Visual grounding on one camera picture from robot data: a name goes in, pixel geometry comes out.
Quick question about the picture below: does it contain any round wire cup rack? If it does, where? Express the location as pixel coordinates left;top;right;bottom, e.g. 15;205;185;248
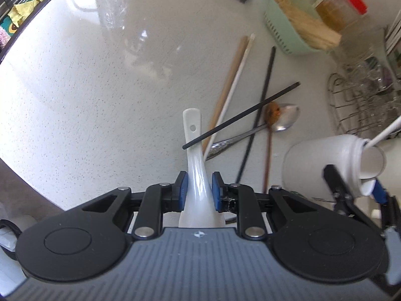
327;70;401;138

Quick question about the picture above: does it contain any tall clear drinking glass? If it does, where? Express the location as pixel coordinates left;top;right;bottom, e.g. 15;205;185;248
332;28;389;79

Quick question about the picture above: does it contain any white ceramic spoon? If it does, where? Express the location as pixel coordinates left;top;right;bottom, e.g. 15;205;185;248
178;108;226;229
360;147;387;196

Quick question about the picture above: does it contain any colourful patterned sponge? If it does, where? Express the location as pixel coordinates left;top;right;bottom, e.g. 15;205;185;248
0;17;18;49

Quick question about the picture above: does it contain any light wooden chopstick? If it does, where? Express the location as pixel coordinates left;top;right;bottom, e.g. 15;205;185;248
202;36;249;155

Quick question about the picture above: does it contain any bundle of thin wooden sticks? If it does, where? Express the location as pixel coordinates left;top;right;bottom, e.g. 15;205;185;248
272;0;342;51

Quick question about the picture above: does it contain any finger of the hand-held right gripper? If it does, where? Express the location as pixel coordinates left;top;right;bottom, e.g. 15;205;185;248
323;164;383;229
372;178;401;231

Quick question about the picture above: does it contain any metal spoon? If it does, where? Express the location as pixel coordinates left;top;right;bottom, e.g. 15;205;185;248
205;103;300;161

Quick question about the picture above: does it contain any green utensil holder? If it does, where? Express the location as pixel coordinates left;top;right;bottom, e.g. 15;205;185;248
384;16;401;57

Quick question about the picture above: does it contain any yellow cleaning cloth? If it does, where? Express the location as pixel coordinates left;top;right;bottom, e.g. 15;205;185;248
8;0;61;27

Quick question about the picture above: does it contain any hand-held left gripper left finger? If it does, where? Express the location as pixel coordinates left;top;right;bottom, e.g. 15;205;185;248
81;171;189;240

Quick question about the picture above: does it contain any white speckled chopstick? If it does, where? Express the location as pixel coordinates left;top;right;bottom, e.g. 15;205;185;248
204;34;256;161
364;115;401;148

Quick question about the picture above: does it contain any black chopstick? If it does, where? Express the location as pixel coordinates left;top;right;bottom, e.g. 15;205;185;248
235;46;277;184
182;82;301;150

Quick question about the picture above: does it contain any black kitchen sink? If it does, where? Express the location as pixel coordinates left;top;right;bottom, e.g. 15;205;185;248
0;0;94;63

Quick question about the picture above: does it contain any clear jar with red lid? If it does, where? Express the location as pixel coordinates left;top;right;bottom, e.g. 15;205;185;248
313;0;368;35

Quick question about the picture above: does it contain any brown wooden spoon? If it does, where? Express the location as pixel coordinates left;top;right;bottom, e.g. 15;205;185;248
264;101;281;193

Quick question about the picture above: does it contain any inverted clear glass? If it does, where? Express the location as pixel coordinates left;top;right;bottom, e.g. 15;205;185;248
343;58;387;84

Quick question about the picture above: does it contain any white ceramic mug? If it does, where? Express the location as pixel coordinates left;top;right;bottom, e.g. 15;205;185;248
283;134;387;199

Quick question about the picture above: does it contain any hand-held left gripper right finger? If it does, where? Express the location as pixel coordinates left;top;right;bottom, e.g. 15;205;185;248
212;172;314;240

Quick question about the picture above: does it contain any green plastic basket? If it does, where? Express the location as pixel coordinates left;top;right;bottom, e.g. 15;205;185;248
262;0;343;56

